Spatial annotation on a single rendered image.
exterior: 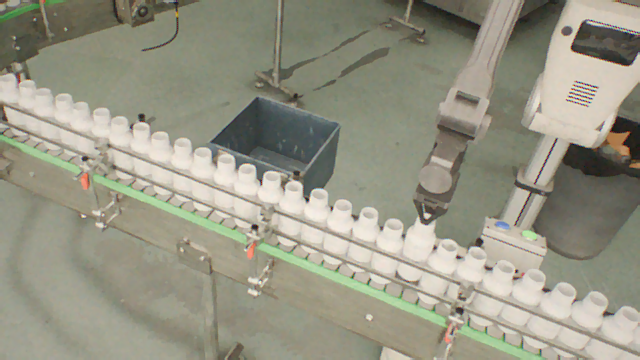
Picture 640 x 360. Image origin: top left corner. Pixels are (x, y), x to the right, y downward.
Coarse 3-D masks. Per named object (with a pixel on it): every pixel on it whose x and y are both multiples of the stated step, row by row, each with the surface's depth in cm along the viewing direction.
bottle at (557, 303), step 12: (564, 288) 105; (540, 300) 107; (552, 300) 104; (564, 300) 102; (552, 312) 104; (564, 312) 104; (528, 324) 111; (540, 324) 107; (552, 324) 105; (540, 336) 109; (552, 336) 108; (540, 348) 111
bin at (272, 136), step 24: (240, 120) 175; (264, 120) 187; (288, 120) 182; (312, 120) 178; (216, 144) 159; (240, 144) 182; (264, 144) 194; (288, 144) 189; (312, 144) 184; (336, 144) 178; (264, 168) 157; (288, 168) 188; (312, 168) 161
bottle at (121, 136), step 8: (112, 120) 128; (120, 120) 130; (112, 128) 129; (120, 128) 128; (112, 136) 129; (120, 136) 129; (128, 136) 130; (120, 144) 129; (128, 144) 130; (112, 152) 132; (120, 152) 131; (120, 160) 133; (128, 160) 133; (128, 168) 134; (120, 176) 136; (128, 176) 136
